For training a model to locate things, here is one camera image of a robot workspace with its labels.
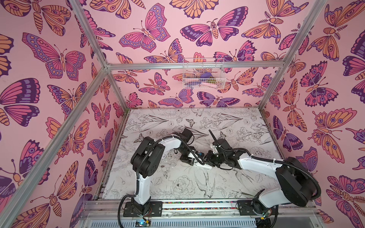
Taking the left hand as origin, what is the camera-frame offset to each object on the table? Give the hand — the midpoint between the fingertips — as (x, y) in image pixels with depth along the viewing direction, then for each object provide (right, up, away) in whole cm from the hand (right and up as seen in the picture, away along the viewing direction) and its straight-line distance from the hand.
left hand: (194, 157), depth 93 cm
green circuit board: (-28, -29, -20) cm, 45 cm away
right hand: (+3, +1, -8) cm, 9 cm away
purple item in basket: (+8, +55, +3) cm, 55 cm away
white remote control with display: (+5, -5, -5) cm, 9 cm away
